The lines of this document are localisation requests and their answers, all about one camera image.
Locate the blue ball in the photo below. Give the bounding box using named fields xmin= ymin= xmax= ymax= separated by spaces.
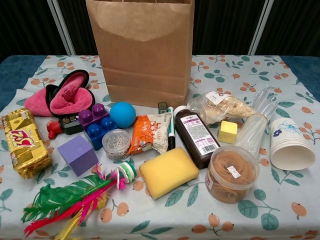
xmin=109 ymin=100 xmax=137 ymax=129

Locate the clear plastic bag of bread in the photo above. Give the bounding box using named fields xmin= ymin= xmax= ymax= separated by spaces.
xmin=186 ymin=91 xmax=257 ymax=126

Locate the small yellow cube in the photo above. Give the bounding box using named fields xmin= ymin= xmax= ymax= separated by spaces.
xmin=217 ymin=120 xmax=239 ymax=144

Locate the clear tub of rubber bands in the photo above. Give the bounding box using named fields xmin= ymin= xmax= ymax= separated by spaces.
xmin=205 ymin=145 xmax=260 ymax=204

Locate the orange snack packet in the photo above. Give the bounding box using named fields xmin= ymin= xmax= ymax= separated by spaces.
xmin=127 ymin=112 xmax=174 ymax=156

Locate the clear tub of clips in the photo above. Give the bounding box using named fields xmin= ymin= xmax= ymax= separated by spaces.
xmin=101 ymin=128 xmax=132 ymax=162

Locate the brown paper bag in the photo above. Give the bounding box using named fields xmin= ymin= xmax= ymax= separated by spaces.
xmin=85 ymin=0 xmax=196 ymax=108

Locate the small black clip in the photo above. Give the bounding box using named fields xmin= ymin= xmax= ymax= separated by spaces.
xmin=157 ymin=101 xmax=168 ymax=115

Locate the green white marker pen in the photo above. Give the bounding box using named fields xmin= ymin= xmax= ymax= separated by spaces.
xmin=166 ymin=105 xmax=177 ymax=151

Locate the brown liquid bottle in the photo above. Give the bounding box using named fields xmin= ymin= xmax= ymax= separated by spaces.
xmin=174 ymin=105 xmax=221 ymax=170

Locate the yellow sponge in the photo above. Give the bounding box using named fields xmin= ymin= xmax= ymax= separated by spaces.
xmin=138 ymin=146 xmax=200 ymax=200

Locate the purple blue toy block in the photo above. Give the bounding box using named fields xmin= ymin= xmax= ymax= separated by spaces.
xmin=78 ymin=103 xmax=118 ymax=151

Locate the purple foam cube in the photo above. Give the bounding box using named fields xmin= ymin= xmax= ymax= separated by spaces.
xmin=57 ymin=135 xmax=99 ymax=178

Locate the black bottle red cap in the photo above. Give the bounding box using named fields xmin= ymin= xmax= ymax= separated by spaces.
xmin=46 ymin=115 xmax=85 ymax=140

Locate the pink cloth black trim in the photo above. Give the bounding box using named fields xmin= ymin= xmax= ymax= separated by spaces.
xmin=24 ymin=69 xmax=96 ymax=118

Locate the floral print tablecloth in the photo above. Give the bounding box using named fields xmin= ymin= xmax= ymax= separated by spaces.
xmin=0 ymin=54 xmax=320 ymax=240

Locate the colourful feather shuttlecock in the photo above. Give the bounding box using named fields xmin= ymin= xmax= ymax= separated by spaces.
xmin=21 ymin=161 xmax=138 ymax=240

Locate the gold foil biscuit pack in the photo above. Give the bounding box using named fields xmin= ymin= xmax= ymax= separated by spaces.
xmin=1 ymin=107 xmax=53 ymax=180

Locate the blue table cover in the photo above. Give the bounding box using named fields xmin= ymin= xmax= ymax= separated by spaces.
xmin=0 ymin=54 xmax=320 ymax=112

